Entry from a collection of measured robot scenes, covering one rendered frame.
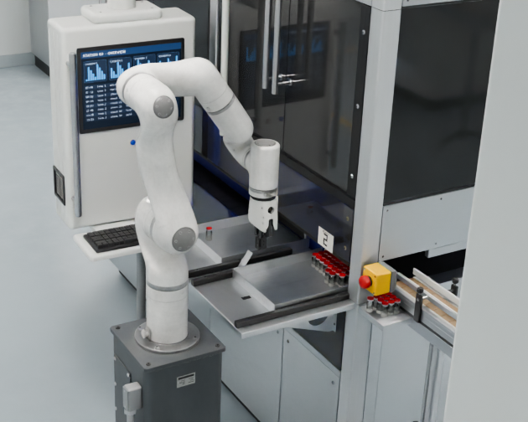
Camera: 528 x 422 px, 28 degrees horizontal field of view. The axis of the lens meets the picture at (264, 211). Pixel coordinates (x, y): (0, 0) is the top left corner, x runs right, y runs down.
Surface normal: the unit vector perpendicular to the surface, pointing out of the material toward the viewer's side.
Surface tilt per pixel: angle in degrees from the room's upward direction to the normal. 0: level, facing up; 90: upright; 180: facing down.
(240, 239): 0
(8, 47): 90
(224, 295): 0
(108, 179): 90
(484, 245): 90
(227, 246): 0
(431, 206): 90
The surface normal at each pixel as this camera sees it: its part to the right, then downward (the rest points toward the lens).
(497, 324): -0.87, 0.18
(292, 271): 0.04, -0.91
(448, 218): 0.50, 0.38
